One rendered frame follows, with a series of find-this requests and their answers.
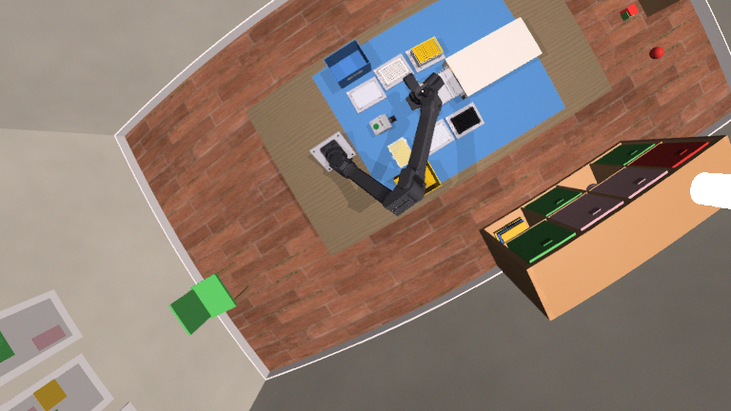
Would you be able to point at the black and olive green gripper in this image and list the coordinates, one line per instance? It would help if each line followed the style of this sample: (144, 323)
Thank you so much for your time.
(413, 105)

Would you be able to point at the blue open-top box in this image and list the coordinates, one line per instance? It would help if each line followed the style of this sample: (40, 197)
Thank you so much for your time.
(346, 60)

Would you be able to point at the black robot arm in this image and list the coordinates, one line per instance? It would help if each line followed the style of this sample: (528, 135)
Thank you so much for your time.
(409, 191)

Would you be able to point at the yellow open-top bin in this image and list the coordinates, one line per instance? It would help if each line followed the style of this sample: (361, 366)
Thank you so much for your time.
(431, 180)

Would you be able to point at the blue bench mat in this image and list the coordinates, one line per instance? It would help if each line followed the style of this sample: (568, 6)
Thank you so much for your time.
(510, 106)

